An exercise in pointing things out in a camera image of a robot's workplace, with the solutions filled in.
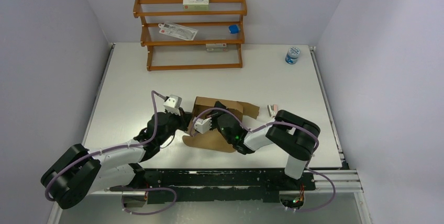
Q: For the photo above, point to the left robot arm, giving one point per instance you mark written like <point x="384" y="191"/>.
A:
<point x="81" y="171"/>

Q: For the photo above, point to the flat plastic blister package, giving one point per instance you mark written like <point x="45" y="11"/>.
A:
<point x="177" y="31"/>

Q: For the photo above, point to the blue white round jar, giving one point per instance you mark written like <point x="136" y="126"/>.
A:
<point x="292" y="55"/>

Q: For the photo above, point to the brown cardboard box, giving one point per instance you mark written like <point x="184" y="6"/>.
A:
<point x="205" y="114"/>

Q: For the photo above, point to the black base frame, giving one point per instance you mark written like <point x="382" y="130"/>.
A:
<point x="222" y="184"/>

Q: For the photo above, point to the small pink white stapler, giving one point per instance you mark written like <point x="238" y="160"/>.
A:
<point x="272" y="110"/>

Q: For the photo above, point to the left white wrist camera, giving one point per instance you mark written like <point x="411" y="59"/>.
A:
<point x="172" y="104"/>

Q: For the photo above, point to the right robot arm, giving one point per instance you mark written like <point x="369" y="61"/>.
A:
<point x="296" y="136"/>

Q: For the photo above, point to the wooden three-tier shelf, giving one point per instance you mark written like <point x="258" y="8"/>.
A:
<point x="168" y="53"/>

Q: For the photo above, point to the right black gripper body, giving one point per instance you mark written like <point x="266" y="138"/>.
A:
<point x="215" y="116"/>

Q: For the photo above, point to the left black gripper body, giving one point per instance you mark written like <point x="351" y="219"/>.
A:
<point x="176" y="122"/>

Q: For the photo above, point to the white green box top shelf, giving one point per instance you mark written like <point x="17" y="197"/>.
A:
<point x="195" y="5"/>

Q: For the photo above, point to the small blue object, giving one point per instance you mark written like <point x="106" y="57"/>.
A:
<point x="234" y="29"/>

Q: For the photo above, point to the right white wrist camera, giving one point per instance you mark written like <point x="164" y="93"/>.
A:
<point x="202" y="125"/>

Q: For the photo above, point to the grey box lower shelf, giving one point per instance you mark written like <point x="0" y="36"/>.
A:
<point x="216" y="47"/>

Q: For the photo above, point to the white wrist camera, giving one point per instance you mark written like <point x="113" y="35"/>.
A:
<point x="202" y="125"/>
<point x="172" y="104"/>

